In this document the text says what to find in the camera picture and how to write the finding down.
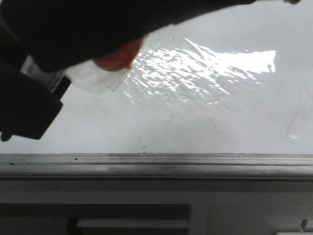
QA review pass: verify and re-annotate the white whiteboard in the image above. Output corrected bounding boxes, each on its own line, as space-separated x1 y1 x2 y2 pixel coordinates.
0 0 313 154

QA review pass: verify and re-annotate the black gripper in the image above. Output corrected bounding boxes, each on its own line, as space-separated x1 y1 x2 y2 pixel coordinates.
0 60 63 142

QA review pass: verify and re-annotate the red magnet taped to marker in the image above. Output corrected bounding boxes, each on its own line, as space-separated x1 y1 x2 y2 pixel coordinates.
93 38 144 72

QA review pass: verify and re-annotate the white whiteboard marker black tip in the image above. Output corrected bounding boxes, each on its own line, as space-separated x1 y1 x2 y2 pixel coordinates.
20 55 98 94

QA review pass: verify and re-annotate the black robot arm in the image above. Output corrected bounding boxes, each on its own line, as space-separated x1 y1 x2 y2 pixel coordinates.
0 0 249 141

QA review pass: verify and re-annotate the aluminium whiteboard tray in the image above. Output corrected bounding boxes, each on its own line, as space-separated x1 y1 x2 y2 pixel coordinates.
0 153 313 179

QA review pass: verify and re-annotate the white object bottom right corner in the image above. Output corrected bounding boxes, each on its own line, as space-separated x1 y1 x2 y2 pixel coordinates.
275 219 313 235

